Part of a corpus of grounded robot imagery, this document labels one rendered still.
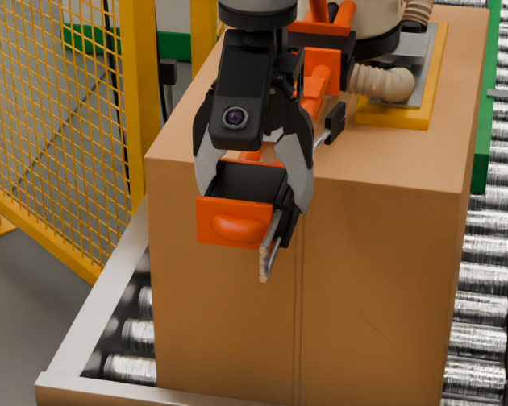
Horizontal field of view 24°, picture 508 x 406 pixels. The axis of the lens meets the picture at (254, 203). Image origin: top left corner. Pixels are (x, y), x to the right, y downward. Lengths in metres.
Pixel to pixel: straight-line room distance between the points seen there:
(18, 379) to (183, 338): 1.06
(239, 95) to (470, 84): 0.72
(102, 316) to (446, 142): 0.60
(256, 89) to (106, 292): 0.88
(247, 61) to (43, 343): 1.77
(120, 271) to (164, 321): 0.29
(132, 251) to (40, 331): 0.87
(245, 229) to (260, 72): 0.15
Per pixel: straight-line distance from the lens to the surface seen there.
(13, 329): 2.80
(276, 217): 1.09
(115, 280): 1.88
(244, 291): 1.56
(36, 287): 2.93
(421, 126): 1.56
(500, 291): 2.02
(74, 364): 1.72
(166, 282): 1.59
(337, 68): 1.40
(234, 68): 1.04
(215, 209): 1.11
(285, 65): 1.09
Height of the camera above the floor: 1.67
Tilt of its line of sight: 31 degrees down
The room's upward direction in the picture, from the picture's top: straight up
